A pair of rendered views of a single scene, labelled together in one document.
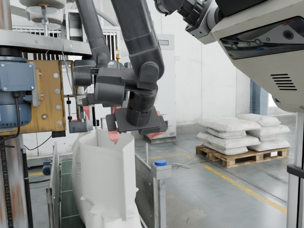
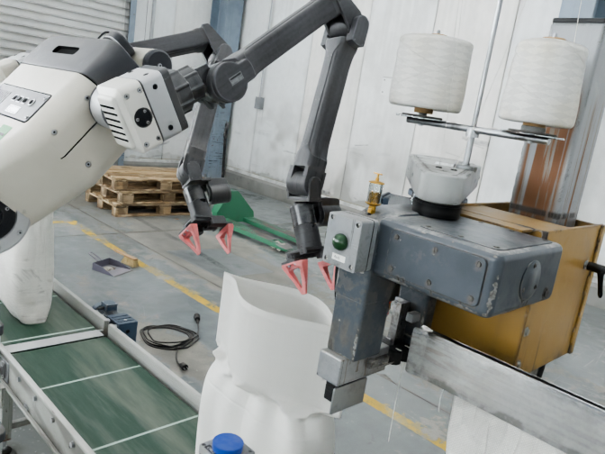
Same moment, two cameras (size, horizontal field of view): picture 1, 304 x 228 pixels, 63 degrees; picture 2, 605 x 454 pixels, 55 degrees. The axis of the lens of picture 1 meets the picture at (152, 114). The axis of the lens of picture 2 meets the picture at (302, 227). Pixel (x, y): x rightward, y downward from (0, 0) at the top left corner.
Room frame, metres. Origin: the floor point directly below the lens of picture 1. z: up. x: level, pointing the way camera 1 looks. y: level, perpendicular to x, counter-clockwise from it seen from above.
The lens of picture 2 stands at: (2.07, -0.40, 1.51)
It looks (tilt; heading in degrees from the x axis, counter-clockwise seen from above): 12 degrees down; 154
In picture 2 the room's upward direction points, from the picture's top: 9 degrees clockwise
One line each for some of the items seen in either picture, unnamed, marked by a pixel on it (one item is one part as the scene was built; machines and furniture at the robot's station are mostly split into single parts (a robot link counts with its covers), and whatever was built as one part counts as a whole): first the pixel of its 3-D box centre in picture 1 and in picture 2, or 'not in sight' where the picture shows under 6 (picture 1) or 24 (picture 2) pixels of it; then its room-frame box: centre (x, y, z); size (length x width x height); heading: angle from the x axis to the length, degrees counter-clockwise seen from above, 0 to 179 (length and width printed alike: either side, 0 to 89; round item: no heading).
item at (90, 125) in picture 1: (88, 116); (398, 331); (1.17, 0.30, 1.07); 0.03 x 0.01 x 0.13; 110
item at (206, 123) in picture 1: (218, 121); not in sight; (4.03, -1.09, 0.56); 0.66 x 0.43 x 0.15; 107
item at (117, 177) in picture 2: not in sight; (149, 178); (-4.76, 0.90, 0.36); 1.20 x 0.82 x 0.14; 106
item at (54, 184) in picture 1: (56, 186); not in sight; (1.64, 0.68, 0.53); 1.05 x 0.02 x 0.41; 20
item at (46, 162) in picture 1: (50, 166); not in sight; (2.63, 1.13, 0.35); 0.30 x 0.15 x 0.15; 20
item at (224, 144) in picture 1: (234, 140); not in sight; (3.65, -1.23, 0.32); 0.66 x 0.43 x 0.15; 112
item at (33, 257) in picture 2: not in sight; (24, 232); (-0.73, -0.40, 0.74); 0.47 x 0.22 x 0.72; 18
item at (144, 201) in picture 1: (131, 174); not in sight; (1.82, 0.17, 0.53); 1.05 x 0.02 x 0.41; 20
